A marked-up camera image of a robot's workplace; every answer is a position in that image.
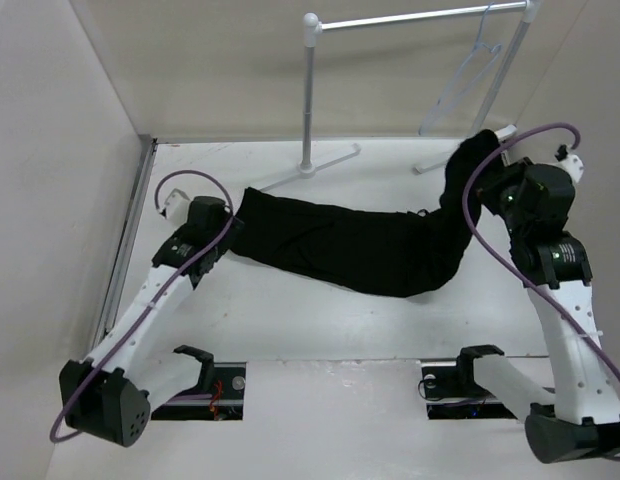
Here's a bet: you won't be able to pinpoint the pale blue clothes hanger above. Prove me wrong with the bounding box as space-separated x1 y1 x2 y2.
418 2 503 136

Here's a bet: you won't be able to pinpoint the black trousers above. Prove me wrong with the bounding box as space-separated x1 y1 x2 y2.
231 129 500 298

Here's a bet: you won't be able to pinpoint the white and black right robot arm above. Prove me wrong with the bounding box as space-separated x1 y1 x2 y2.
453 155 620 464

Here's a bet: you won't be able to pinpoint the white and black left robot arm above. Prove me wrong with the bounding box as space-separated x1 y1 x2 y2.
58 196 242 447

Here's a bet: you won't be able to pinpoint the white metal clothes rack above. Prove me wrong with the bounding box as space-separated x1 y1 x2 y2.
251 1 541 190

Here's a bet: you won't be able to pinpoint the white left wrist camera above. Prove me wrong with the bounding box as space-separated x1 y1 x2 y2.
160 188 191 226

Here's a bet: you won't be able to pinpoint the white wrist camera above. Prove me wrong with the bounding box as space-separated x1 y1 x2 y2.
160 188 191 226
555 144 585 184

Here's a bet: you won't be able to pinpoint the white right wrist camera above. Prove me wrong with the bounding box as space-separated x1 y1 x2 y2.
555 144 585 184

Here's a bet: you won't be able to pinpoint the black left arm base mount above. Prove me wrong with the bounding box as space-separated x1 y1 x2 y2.
151 345 247 421

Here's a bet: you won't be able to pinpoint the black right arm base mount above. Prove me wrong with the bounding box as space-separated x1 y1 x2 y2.
417 360 515 421

